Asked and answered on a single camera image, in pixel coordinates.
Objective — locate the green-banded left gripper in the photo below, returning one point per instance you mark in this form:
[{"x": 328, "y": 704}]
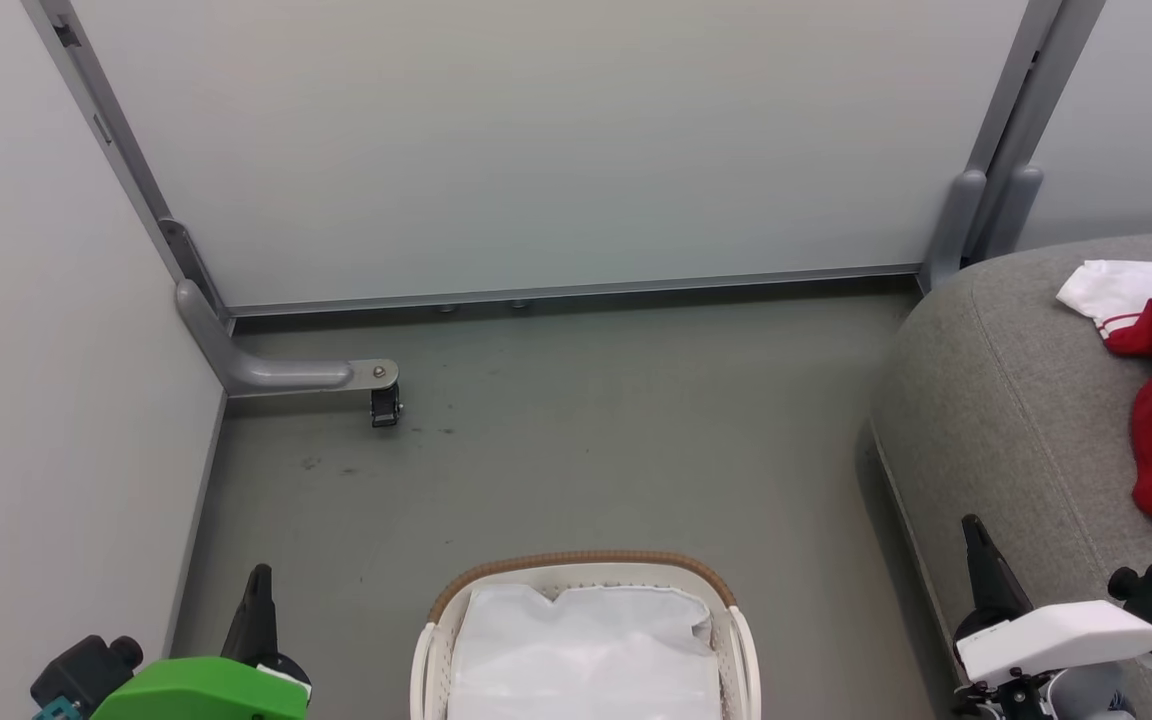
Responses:
[{"x": 206, "y": 690}]

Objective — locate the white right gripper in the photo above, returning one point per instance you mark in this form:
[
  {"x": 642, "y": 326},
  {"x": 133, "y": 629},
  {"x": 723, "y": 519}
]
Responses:
[{"x": 1066, "y": 635}]

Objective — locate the white laundry basket brown rim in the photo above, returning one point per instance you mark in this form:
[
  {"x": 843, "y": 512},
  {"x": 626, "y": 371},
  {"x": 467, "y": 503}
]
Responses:
[{"x": 586, "y": 565}]

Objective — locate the grey fabric sofa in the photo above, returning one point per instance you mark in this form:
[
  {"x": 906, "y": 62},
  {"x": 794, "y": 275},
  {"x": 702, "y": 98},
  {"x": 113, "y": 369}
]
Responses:
[{"x": 1026, "y": 420}]

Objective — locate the black caster wheel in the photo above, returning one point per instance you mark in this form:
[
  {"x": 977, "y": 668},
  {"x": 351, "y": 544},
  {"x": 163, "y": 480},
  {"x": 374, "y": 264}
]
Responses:
[{"x": 385, "y": 407}]

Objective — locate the white cloth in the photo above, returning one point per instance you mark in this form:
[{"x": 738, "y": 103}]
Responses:
[{"x": 586, "y": 650}]

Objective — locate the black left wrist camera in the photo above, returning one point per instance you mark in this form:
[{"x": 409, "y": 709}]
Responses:
[{"x": 86, "y": 670}]

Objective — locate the grey partition foot bracket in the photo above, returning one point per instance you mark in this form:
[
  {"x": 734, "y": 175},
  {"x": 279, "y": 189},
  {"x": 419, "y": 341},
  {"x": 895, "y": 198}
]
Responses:
[{"x": 276, "y": 375}]

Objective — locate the grey partition post with foot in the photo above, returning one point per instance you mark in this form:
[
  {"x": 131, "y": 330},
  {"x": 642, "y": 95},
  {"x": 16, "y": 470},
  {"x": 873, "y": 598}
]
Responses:
[
  {"x": 1026, "y": 180},
  {"x": 986, "y": 170}
]

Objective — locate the grey partition bottom rail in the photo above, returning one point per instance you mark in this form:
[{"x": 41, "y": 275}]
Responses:
[{"x": 576, "y": 292}]

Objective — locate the grey partition corner post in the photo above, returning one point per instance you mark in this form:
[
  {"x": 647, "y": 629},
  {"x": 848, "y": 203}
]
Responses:
[{"x": 126, "y": 160}]

